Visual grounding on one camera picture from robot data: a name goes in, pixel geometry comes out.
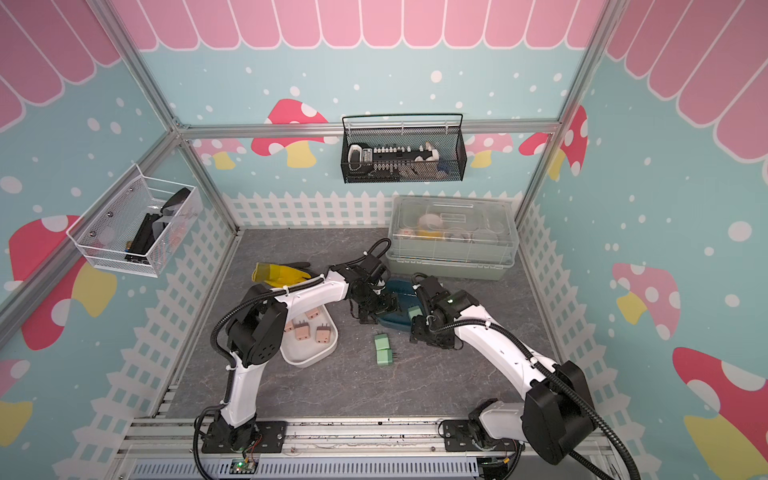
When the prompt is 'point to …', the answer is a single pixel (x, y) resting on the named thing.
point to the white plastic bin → (304, 353)
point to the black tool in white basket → (144, 239)
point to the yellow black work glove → (280, 274)
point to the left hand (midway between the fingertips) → (391, 320)
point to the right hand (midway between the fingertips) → (421, 338)
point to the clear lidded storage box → (451, 237)
